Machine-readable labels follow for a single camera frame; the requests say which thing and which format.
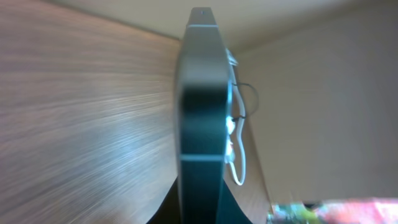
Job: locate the turquoise screen smartphone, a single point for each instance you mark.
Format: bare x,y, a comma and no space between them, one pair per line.
201,107

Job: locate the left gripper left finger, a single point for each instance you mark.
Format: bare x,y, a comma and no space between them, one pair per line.
169,210

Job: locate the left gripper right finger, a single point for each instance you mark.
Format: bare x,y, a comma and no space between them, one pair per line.
229,211

